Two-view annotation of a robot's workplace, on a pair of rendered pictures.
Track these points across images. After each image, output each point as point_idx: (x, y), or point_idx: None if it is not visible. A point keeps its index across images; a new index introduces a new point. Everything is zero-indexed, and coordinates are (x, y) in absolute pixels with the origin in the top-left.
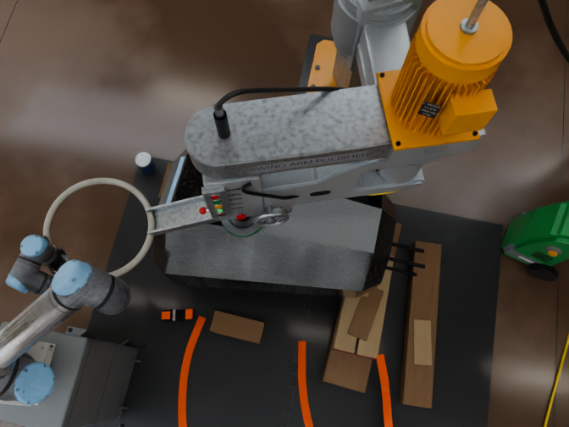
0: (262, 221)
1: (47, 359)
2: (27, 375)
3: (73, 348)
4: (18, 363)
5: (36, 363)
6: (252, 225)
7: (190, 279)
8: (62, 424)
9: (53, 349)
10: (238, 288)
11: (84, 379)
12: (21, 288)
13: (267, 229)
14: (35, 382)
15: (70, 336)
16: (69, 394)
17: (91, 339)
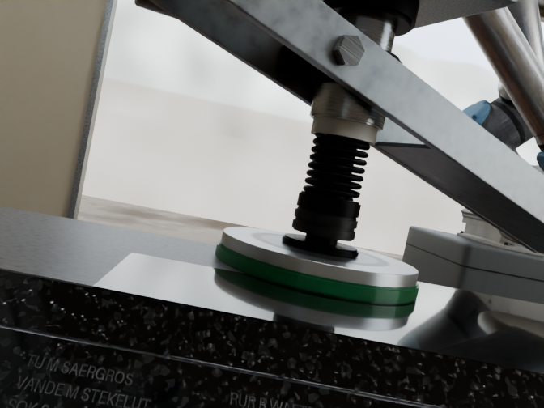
0: (229, 229)
1: (493, 236)
2: (479, 104)
3: (475, 243)
4: (501, 108)
5: (482, 109)
6: (261, 231)
7: None
8: (412, 227)
9: (499, 244)
10: None
11: (429, 269)
12: None
13: (196, 244)
14: (465, 113)
15: (494, 248)
16: (430, 231)
17: (465, 265)
